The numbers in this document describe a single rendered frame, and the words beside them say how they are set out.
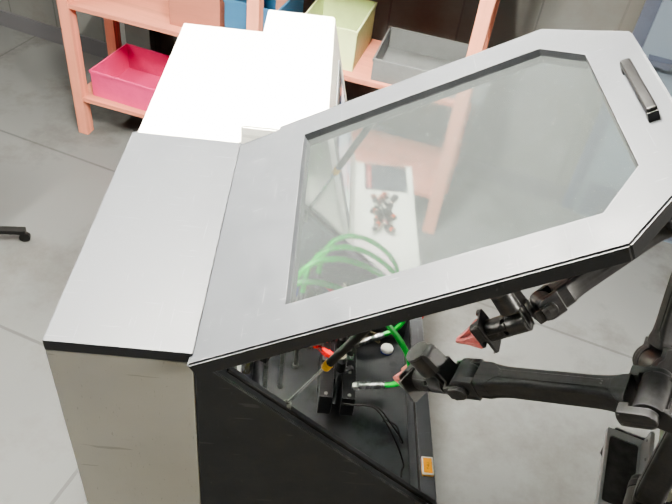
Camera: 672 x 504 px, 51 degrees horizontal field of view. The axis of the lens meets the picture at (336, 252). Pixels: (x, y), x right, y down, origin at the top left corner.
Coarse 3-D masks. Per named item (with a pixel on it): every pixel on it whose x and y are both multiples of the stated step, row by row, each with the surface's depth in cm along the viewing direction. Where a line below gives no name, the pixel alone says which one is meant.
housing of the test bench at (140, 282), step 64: (192, 64) 216; (192, 128) 191; (128, 192) 164; (192, 192) 166; (128, 256) 149; (192, 256) 151; (64, 320) 135; (128, 320) 136; (192, 320) 138; (64, 384) 140; (128, 384) 139; (192, 384) 139; (128, 448) 155; (192, 448) 155
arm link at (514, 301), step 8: (504, 296) 166; (512, 296) 166; (520, 296) 167; (496, 304) 167; (504, 304) 166; (512, 304) 166; (520, 304) 168; (528, 304) 167; (552, 304) 165; (504, 312) 167; (512, 312) 167; (536, 312) 166; (544, 312) 165; (552, 312) 166; (536, 320) 170; (544, 320) 167
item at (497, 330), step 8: (480, 312) 175; (480, 320) 173; (488, 320) 174; (496, 320) 172; (480, 328) 172; (488, 328) 172; (496, 328) 171; (504, 328) 170; (488, 336) 173; (496, 336) 172; (504, 336) 171; (488, 344) 175; (496, 344) 175; (496, 352) 175
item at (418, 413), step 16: (416, 320) 219; (416, 336) 214; (416, 416) 193; (416, 432) 189; (416, 448) 186; (432, 448) 186; (416, 464) 186; (416, 480) 183; (432, 480) 179; (432, 496) 176
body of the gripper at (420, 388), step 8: (408, 376) 161; (416, 376) 160; (400, 384) 161; (408, 384) 161; (416, 384) 160; (424, 384) 157; (408, 392) 160; (416, 392) 162; (424, 392) 163; (416, 400) 161
